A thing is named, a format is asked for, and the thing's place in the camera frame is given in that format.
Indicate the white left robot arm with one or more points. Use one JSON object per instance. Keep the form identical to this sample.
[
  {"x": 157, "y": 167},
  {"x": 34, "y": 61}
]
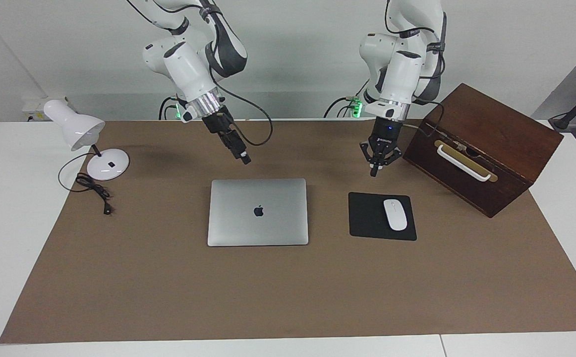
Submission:
[{"x": 402, "y": 69}]

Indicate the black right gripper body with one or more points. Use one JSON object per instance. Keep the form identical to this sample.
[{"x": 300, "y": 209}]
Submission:
[{"x": 218, "y": 124}]

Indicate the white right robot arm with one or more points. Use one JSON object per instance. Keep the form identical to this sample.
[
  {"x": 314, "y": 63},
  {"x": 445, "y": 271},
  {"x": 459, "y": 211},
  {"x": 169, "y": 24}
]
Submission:
[{"x": 189, "y": 74}]

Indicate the white desk lamp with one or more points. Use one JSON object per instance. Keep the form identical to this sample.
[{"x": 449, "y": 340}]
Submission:
[{"x": 77, "y": 126}]

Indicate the dark wooden box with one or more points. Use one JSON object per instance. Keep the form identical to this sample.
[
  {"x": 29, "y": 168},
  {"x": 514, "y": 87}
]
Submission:
[{"x": 466, "y": 191}]

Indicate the black mouse pad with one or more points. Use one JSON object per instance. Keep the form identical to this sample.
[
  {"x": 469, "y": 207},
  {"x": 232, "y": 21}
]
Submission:
[{"x": 367, "y": 218}]

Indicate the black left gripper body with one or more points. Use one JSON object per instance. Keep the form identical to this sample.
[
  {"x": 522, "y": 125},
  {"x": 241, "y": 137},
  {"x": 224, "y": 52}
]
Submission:
[{"x": 384, "y": 131}]

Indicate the brown table mat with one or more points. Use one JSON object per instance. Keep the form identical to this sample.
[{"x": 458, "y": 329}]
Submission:
[{"x": 288, "y": 297}]

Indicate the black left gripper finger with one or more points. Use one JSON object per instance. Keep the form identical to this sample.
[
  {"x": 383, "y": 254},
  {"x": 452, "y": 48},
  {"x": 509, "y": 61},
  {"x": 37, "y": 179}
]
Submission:
[
  {"x": 370, "y": 156},
  {"x": 389, "y": 157}
]

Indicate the white computer mouse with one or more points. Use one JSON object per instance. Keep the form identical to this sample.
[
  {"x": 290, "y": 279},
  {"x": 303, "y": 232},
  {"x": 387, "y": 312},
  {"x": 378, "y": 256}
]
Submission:
[{"x": 395, "y": 215}]

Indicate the white power strip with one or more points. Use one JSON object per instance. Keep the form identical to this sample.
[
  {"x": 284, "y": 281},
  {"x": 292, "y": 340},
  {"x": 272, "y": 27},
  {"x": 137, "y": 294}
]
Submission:
[{"x": 32, "y": 106}]

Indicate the silver laptop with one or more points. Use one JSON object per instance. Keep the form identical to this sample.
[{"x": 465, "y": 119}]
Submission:
[{"x": 248, "y": 228}]

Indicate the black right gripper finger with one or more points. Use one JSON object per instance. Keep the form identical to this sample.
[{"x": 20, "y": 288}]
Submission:
[
  {"x": 232, "y": 146},
  {"x": 241, "y": 146}
]

